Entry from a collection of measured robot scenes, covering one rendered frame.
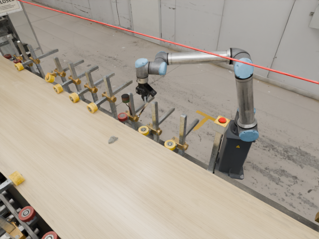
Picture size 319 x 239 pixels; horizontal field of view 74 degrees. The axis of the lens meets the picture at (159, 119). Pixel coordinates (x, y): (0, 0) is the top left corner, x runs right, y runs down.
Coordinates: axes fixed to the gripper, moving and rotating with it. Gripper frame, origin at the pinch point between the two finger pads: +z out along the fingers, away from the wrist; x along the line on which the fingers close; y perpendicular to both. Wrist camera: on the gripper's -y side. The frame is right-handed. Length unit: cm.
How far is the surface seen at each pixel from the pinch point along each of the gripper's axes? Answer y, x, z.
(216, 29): 61, -263, 35
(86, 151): 9, 58, 11
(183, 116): -40.8, 9.2, -13.2
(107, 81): 33.5, 9.4, -12.3
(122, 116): 13.1, 16.4, 10.2
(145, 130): -13.0, 17.4, 9.8
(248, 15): 11, -259, 3
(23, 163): 35, 90, 11
